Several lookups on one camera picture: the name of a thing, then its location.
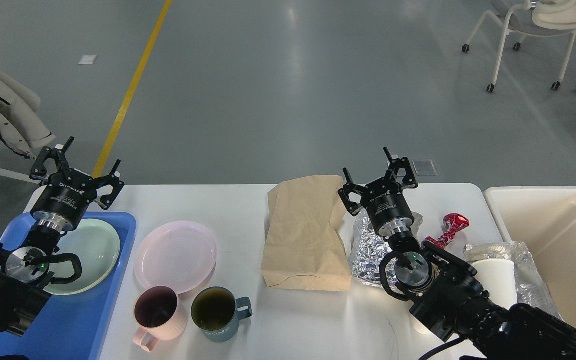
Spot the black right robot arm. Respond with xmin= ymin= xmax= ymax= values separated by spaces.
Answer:
xmin=338 ymin=148 xmax=576 ymax=360

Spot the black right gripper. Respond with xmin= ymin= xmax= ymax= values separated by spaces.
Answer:
xmin=338 ymin=147 xmax=419 ymax=236

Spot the crushed red can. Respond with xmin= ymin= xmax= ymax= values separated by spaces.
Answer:
xmin=425 ymin=213 xmax=470 ymax=249

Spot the white floor plate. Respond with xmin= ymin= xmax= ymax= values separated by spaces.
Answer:
xmin=78 ymin=54 xmax=98 ymax=66

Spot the dark teal mug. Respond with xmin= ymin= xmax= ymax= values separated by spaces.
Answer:
xmin=190 ymin=286 xmax=253 ymax=343

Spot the brown paper bag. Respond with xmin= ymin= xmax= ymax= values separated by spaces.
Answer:
xmin=261 ymin=175 xmax=352 ymax=292

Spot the pink ribbed mug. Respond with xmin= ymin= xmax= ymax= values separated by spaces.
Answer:
xmin=133 ymin=285 xmax=188 ymax=353

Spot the crumpled silver foil bag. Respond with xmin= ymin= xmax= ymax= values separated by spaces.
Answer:
xmin=348 ymin=209 xmax=425 ymax=289

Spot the pink plate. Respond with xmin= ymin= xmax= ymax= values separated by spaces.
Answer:
xmin=134 ymin=221 xmax=218 ymax=294

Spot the white chair on wheels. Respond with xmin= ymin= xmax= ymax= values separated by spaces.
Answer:
xmin=461 ymin=0 xmax=576 ymax=94

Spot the beige plastic bin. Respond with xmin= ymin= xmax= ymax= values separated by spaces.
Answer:
xmin=484 ymin=186 xmax=576 ymax=328

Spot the white paper cup upright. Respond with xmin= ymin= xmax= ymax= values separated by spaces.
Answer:
xmin=471 ymin=259 xmax=518 ymax=310

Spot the white paper cup tipped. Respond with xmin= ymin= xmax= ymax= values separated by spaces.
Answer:
xmin=409 ymin=315 xmax=432 ymax=335

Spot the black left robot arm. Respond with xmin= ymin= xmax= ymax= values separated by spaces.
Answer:
xmin=0 ymin=137 xmax=125 ymax=337

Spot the grey floor socket cover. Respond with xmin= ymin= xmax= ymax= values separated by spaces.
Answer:
xmin=411 ymin=159 xmax=438 ymax=177

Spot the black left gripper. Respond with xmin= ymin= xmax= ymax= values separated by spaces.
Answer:
xmin=29 ymin=136 xmax=125 ymax=232

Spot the clear plastic bag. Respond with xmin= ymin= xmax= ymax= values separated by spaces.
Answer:
xmin=464 ymin=242 xmax=562 ymax=320

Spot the blue plastic tray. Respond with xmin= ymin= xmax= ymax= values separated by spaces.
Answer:
xmin=0 ymin=212 xmax=137 ymax=360

